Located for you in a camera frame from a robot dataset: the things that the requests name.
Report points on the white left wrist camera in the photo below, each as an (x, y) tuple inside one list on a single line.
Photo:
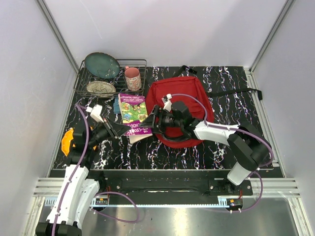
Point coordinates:
[(95, 113)]

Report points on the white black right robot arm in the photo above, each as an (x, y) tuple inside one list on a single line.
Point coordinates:
[(249, 147)]

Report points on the speckled beige small plate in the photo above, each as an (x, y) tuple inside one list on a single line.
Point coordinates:
[(101, 88)]

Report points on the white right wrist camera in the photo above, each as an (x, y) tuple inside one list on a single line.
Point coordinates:
[(167, 100)]

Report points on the yellow paperback book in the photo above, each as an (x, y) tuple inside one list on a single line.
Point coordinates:
[(178, 139)]

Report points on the pink cartoon mug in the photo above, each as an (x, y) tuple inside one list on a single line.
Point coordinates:
[(133, 78)]

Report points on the aluminium frame rail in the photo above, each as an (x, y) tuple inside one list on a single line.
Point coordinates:
[(272, 187)]

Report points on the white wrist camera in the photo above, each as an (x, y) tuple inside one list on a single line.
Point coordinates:
[(95, 113), (167, 100)]

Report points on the red student backpack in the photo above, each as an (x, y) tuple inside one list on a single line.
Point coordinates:
[(190, 98)]

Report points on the orange plastic plate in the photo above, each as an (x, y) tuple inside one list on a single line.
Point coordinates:
[(72, 139)]

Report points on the teal ceramic plate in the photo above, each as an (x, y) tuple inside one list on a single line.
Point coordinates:
[(102, 65)]

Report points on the dark wire dish rack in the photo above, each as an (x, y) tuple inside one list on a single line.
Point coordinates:
[(87, 84)]

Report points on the purple treehouse book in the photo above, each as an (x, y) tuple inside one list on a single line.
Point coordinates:
[(133, 111)]

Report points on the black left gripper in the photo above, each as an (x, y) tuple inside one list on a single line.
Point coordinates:
[(120, 129)]

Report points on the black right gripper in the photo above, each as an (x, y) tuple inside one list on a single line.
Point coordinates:
[(149, 121)]

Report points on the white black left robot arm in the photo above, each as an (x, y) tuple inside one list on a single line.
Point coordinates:
[(77, 190)]

